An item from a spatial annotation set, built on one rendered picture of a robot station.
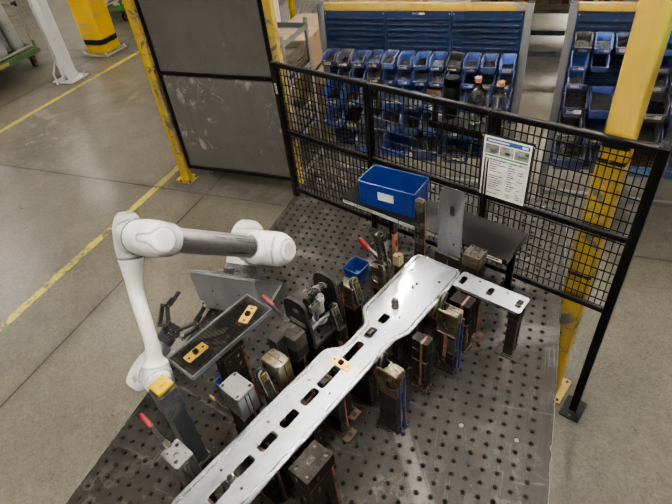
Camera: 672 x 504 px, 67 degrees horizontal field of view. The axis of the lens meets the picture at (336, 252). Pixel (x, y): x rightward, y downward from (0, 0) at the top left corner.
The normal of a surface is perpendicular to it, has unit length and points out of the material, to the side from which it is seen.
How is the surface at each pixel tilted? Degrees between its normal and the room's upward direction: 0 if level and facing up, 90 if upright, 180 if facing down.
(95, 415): 0
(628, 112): 87
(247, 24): 91
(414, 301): 0
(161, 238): 71
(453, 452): 0
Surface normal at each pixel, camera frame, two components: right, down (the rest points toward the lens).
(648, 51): -0.63, 0.54
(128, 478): -0.10, -0.76
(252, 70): -0.36, 0.67
